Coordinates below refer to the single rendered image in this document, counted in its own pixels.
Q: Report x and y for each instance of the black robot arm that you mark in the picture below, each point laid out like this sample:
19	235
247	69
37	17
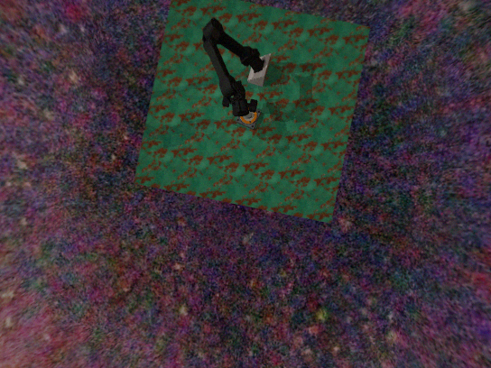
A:
213	34

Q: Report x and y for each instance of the orange round plate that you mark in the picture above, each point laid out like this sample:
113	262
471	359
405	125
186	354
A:
252	119

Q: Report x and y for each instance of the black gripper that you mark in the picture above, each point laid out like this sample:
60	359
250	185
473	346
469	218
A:
252	105

